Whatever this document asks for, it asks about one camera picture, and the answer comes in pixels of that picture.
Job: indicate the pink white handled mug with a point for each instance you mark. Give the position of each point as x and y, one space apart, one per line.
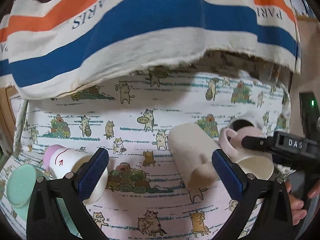
258 163

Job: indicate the white cup pink base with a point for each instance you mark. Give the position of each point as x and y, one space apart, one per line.
59 160

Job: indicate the striped Paris fabric cloth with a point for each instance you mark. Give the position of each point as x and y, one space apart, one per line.
51 48

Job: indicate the mint green plastic cup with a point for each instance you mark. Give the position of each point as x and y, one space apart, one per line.
20 187

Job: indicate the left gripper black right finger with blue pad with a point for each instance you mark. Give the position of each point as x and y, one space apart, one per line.
274 220

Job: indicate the person's hand on gripper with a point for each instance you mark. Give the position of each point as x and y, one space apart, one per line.
298 213

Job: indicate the white grey ceramic cup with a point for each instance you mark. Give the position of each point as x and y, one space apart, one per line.
250 118

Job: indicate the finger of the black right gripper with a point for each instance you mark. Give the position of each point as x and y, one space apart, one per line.
257 143

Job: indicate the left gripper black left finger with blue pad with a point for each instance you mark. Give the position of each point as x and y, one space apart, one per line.
45 219

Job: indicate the cat print bed sheet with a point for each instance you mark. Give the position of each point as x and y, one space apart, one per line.
145 197

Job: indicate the beige square tumbler cup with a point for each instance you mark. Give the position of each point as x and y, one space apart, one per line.
192 149

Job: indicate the wooden cabinet side panel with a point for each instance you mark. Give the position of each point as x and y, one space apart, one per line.
308 78

